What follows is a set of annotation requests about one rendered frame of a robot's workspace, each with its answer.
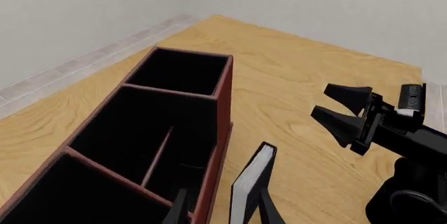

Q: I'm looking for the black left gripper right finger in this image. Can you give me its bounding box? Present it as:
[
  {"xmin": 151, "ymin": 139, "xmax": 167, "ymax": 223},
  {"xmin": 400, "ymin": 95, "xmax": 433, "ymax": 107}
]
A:
[{"xmin": 257, "ymin": 188, "xmax": 293, "ymax": 224}]

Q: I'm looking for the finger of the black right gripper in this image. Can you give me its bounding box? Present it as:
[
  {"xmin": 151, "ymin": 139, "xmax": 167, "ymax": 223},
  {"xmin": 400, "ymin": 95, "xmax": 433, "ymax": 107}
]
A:
[
  {"xmin": 323, "ymin": 83, "xmax": 372, "ymax": 117},
  {"xmin": 310, "ymin": 105, "xmax": 365, "ymax": 149}
]

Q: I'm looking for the red-brown desk caddy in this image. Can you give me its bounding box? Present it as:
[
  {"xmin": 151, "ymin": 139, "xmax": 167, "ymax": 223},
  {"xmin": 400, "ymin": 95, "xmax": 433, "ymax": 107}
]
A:
[{"xmin": 0, "ymin": 45, "xmax": 234, "ymax": 224}]

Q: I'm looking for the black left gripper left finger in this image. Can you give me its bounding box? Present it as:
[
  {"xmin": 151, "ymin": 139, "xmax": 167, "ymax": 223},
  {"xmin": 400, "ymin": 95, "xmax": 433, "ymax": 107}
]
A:
[{"xmin": 162, "ymin": 187, "xmax": 192, "ymax": 224}]

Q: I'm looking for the black book with white pages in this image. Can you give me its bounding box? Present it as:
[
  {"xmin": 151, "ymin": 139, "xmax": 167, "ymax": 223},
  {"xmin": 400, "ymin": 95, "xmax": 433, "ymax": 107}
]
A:
[{"xmin": 228, "ymin": 142, "xmax": 279, "ymax": 224}]

